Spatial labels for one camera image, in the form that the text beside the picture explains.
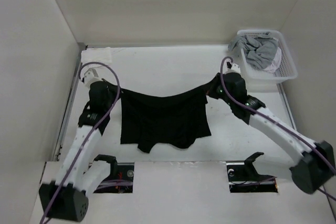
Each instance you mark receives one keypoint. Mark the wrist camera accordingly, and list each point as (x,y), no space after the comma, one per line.
(90,77)
(232,67)

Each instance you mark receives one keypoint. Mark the pink white garment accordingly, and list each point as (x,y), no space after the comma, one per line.
(276,62)

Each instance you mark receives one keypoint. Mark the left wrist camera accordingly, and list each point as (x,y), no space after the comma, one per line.
(90,77)

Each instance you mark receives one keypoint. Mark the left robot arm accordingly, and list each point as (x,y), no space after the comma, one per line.
(66,196)

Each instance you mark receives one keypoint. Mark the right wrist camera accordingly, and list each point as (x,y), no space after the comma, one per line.
(232,67)

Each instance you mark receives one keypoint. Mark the black tank top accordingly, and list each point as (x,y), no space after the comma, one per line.
(177,120)

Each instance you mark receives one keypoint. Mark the grey tank top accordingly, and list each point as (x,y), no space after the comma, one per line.
(259,50)

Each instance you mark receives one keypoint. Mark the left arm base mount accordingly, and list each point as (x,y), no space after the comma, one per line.
(120,179)

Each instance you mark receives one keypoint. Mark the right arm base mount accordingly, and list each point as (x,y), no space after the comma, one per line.
(244,178)

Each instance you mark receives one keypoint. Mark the white plastic basket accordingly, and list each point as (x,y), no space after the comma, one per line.
(286,71)

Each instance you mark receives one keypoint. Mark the white folded cloth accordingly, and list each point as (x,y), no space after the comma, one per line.
(102,55)

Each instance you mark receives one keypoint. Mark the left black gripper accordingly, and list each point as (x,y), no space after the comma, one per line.
(114,88)

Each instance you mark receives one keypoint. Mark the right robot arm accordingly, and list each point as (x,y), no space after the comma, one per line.
(312,164)

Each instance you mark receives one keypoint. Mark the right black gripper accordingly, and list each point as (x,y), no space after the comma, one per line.
(209,87)

